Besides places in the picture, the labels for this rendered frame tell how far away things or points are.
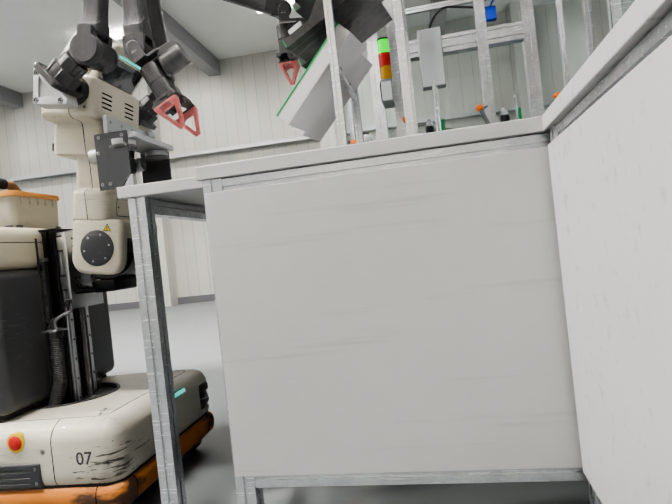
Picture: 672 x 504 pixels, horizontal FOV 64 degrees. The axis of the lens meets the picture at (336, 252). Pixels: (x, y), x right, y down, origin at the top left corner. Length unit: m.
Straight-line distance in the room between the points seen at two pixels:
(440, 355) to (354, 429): 0.24
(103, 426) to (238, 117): 8.45
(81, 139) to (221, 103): 8.13
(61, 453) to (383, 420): 0.85
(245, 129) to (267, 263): 8.49
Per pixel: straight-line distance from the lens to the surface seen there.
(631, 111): 0.69
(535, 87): 3.06
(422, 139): 1.13
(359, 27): 1.67
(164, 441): 1.51
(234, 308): 1.21
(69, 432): 1.60
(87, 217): 1.73
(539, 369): 1.16
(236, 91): 9.82
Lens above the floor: 0.64
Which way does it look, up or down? level
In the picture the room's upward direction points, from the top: 6 degrees counter-clockwise
